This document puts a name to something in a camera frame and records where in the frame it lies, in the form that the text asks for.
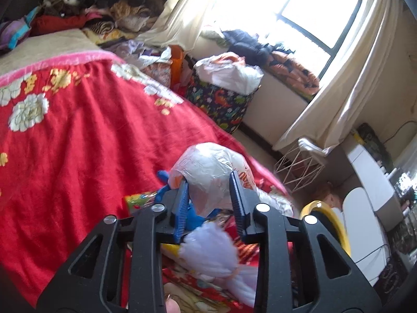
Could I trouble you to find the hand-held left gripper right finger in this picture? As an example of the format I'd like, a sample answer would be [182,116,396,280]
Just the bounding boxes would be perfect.
[229,170,382,313]

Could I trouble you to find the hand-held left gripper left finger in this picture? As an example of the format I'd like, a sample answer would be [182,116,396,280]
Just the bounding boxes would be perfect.
[36,180,190,313]

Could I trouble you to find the white translucent plastic bag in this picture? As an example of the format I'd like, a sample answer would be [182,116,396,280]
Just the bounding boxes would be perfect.
[169,142,259,219]

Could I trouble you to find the yellow rimmed trash bin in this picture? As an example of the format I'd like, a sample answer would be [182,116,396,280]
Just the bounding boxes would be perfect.
[300,200,352,259]

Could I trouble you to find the person's left hand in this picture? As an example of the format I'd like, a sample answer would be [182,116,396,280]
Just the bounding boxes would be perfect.
[164,295,182,313]

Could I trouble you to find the colourful printed wrapper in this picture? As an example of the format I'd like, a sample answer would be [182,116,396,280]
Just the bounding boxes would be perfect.
[124,192,162,216]

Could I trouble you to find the crumpled pale lavender plastic bag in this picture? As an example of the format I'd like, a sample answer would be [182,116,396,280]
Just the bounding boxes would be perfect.
[180,224,259,305]

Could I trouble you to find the dinosaur print fabric basket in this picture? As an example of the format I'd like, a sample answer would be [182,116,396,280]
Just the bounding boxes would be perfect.
[186,68,258,135]

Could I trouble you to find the red floral blanket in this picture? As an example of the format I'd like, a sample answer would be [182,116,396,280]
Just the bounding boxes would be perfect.
[0,50,289,310]

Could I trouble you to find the white chair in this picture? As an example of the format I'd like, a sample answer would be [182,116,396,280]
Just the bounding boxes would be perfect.
[339,187,391,285]

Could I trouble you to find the white plastic bag with laundry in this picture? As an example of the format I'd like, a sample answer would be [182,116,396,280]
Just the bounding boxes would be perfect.
[194,52,264,97]

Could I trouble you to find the white desk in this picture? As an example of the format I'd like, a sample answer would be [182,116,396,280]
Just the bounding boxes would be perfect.
[345,143,405,223]

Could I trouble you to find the pink floral fabric bag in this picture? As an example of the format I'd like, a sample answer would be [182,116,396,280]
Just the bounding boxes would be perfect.
[143,61,173,88]

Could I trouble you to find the orange bag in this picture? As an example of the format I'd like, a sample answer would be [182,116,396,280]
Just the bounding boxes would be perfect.
[169,45,188,92]

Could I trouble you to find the orange patterned blanket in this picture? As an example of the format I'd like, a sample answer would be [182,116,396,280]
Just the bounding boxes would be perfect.
[266,50,321,97]

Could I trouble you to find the dark bag on desk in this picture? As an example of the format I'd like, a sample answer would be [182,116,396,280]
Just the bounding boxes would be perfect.
[355,122,395,170]

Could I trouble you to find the white and lavender cloths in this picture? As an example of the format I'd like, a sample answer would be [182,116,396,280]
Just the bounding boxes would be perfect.
[104,38,173,70]

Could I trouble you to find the dark jacket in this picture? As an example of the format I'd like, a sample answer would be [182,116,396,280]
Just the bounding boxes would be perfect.
[222,29,294,65]

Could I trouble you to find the clutter of bottles on desk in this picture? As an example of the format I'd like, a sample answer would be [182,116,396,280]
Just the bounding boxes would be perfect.
[384,166,417,210]

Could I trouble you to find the cream curtain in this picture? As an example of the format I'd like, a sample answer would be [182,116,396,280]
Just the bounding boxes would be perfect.
[273,0,408,153]
[137,0,222,52]

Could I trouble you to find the beige bed sheet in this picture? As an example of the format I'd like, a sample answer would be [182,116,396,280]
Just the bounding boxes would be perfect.
[0,28,102,76]

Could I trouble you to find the window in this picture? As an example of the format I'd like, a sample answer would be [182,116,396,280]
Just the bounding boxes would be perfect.
[202,0,375,79]

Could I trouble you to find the pile of clothes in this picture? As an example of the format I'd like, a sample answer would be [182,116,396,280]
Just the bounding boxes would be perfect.
[0,0,170,50]

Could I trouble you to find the white wire side table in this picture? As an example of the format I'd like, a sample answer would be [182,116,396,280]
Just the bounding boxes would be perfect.
[273,138,327,194]

